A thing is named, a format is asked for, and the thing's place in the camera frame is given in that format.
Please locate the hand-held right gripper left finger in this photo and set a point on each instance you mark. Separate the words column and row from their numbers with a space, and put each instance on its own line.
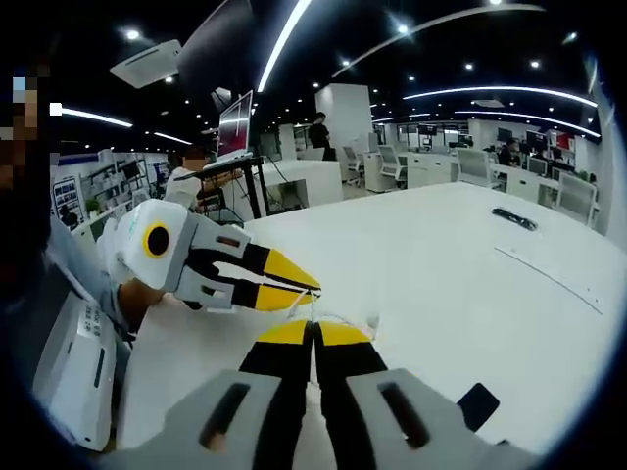
column 274, row 357

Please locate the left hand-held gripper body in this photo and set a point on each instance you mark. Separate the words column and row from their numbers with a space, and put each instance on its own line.
column 132, row 254

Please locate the white ceiling air conditioner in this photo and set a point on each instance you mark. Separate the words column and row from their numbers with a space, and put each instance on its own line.
column 147, row 63

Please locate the curved ceiling light strip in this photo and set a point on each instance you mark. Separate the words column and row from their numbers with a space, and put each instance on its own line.
column 284, row 44

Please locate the white worn device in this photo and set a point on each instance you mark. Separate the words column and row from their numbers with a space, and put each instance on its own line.
column 73, row 382

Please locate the person's left hand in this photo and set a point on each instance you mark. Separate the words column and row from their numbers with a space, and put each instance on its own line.
column 137, row 301

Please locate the white mesh office chair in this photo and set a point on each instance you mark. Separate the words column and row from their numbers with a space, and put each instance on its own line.
column 392, row 166
column 578, row 198
column 475, row 169
column 352, row 164

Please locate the black standing desk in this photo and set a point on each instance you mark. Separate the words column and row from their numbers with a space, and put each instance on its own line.
column 255, row 188

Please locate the white counter desk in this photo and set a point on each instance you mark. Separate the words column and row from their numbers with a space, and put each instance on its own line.
column 303, row 181

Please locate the black power strip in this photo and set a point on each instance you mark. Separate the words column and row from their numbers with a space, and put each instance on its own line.
column 514, row 219

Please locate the white desktop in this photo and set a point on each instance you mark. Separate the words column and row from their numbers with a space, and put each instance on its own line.
column 416, row 274

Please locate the row of white office desks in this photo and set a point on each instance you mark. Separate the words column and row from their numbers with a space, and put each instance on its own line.
column 431, row 171

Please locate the white shelving unit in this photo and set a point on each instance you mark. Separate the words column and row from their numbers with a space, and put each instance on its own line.
column 112, row 181

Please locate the red-screen monitor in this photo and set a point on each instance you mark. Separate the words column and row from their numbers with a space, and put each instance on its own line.
column 235, row 125

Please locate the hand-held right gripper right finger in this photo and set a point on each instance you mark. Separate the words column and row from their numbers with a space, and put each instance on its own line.
column 348, row 357

